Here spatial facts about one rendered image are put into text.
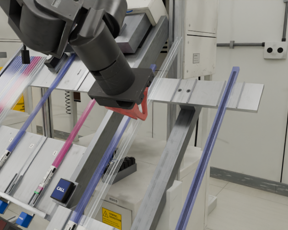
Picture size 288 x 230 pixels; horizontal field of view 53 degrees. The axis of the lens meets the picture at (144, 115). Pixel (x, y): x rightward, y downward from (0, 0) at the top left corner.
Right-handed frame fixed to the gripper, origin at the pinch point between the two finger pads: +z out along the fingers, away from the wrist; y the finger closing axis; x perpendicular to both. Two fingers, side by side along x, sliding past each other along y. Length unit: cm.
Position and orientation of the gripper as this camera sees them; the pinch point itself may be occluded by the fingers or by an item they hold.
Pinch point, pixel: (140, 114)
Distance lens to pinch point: 54.0
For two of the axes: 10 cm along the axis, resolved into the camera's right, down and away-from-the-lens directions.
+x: -3.9, 8.0, -4.5
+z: 3.7, 5.9, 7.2
